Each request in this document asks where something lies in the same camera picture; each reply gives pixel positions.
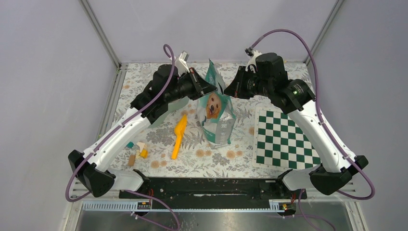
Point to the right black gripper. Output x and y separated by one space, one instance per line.
236 88

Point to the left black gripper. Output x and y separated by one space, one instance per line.
207 87

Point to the green dog food bag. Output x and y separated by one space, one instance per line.
215 111

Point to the orange plastic scoop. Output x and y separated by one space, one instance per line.
179 132

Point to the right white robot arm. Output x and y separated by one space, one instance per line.
265 75

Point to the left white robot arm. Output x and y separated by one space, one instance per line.
92 166

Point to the green double pet bowl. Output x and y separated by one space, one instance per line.
172 107

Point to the green white chessboard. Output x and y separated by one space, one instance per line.
279 144

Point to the floral tablecloth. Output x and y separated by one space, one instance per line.
196 158

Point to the white toy block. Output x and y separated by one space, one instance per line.
140 146

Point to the yellow toy block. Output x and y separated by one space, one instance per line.
144 153

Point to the teal toy block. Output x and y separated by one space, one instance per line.
130 145

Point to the brown wooden block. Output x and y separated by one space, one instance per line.
131 160

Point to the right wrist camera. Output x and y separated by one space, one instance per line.
253 54

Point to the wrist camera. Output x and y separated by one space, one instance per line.
181 63
253 54

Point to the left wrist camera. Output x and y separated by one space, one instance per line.
181 63

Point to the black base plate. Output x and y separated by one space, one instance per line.
165 187

